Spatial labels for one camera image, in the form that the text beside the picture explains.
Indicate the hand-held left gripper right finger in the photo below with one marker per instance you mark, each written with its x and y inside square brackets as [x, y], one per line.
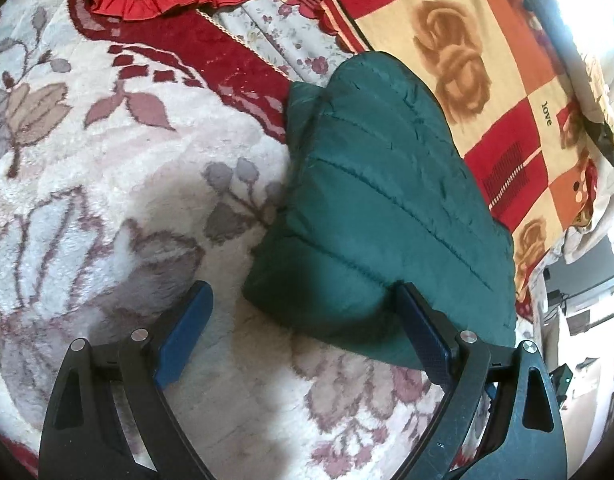
[424, 335]

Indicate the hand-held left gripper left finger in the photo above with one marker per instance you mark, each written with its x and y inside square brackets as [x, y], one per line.
[184, 330]

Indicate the green puffer jacket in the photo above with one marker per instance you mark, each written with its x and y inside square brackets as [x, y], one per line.
[377, 185]

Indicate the small black device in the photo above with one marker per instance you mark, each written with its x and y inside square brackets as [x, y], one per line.
[563, 382]

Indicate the white floral fleece blanket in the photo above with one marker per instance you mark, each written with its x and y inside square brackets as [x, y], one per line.
[112, 160]

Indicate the white bedding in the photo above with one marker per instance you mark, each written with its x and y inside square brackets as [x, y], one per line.
[604, 200]

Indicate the black pointed object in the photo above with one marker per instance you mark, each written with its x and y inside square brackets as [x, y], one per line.
[604, 137]

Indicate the pale floral bed sheet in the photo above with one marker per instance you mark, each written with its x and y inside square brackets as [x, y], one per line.
[282, 30]

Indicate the checked rose print blanket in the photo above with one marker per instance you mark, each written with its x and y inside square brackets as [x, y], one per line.
[487, 25]

